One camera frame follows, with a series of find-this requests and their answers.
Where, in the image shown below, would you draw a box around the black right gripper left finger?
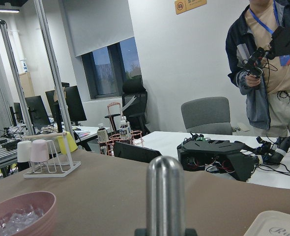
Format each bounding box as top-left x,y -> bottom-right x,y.
134,228 -> 147,236

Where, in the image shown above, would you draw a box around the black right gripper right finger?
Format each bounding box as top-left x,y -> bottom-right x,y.
185,228 -> 197,236

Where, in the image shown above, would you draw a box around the steel muddler black tip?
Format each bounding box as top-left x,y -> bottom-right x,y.
146,156 -> 185,236

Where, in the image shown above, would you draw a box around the yellow cup in rack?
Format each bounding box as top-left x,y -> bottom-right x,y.
57,131 -> 78,154

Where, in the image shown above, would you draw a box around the pink cup in rack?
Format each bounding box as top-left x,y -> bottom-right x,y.
30,139 -> 49,162

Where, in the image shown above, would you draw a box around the pile of clear ice cubes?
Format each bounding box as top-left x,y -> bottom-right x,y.
0,205 -> 44,236

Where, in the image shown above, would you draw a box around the white cup in rack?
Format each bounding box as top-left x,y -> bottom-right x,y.
17,140 -> 32,163

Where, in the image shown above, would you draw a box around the person's hand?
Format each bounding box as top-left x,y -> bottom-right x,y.
245,74 -> 261,88

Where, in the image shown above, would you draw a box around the cream rabbit tray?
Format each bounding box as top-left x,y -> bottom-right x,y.
244,210 -> 290,236

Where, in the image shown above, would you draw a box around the black long box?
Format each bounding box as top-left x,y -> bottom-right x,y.
113,142 -> 161,163

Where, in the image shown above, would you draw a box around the pink bowl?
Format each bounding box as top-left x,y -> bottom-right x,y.
0,191 -> 57,236

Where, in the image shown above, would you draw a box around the drink bottle dark cap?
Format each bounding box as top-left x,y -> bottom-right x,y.
97,123 -> 109,154

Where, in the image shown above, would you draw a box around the drink bottle white cap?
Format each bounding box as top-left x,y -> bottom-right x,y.
119,120 -> 132,144

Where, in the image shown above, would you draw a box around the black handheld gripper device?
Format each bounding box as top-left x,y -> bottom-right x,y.
254,136 -> 290,165

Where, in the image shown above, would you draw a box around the grey office chair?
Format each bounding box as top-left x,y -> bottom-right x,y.
181,97 -> 232,135

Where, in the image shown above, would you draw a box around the black office chair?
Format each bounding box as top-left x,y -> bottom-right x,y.
105,77 -> 150,136

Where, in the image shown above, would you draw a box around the black computer monitor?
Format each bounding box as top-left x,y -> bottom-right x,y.
45,86 -> 87,121
11,95 -> 51,129

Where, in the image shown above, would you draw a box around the standing person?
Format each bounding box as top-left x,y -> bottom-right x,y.
226,0 -> 290,137

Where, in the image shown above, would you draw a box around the handheld black gripper controller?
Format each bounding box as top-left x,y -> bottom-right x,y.
242,23 -> 290,90

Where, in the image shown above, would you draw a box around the white wire cup rack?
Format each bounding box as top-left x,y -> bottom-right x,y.
23,131 -> 81,178

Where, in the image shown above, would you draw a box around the copper wire bottle rack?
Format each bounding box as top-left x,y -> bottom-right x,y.
105,102 -> 144,156

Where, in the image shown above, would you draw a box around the orange wall sign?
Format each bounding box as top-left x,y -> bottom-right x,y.
174,0 -> 207,15

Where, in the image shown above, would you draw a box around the aluminium frame post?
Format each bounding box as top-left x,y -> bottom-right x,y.
34,0 -> 75,139

